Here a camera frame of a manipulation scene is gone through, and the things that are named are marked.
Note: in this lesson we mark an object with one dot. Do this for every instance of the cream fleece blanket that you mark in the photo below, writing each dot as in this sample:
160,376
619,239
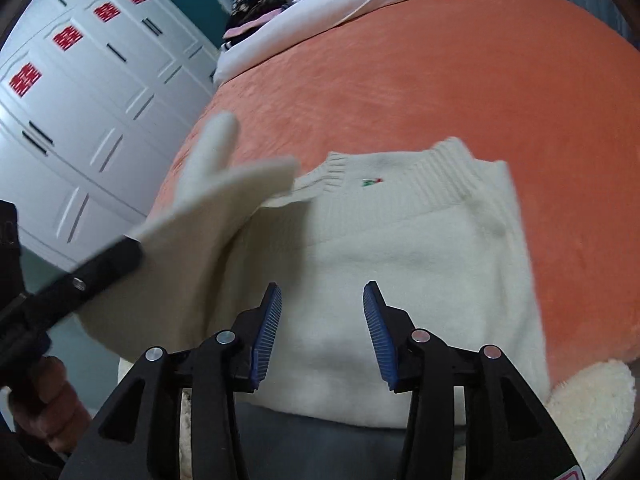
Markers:
593,408

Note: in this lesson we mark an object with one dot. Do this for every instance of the orange plush bedspread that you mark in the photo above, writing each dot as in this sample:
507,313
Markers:
540,84

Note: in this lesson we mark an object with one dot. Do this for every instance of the cream knit sweater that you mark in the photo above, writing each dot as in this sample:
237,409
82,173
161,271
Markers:
439,231

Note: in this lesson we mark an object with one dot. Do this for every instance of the person left hand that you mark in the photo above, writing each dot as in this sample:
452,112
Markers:
48,407

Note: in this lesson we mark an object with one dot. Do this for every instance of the white wardrobe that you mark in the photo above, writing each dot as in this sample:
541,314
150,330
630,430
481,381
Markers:
97,97

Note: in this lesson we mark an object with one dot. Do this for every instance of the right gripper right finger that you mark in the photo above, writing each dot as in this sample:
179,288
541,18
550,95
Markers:
509,433

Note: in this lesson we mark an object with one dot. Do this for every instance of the dark clothes pile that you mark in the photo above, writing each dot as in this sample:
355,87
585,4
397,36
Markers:
247,16

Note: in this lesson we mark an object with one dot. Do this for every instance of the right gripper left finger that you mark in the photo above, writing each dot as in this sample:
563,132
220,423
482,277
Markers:
135,435

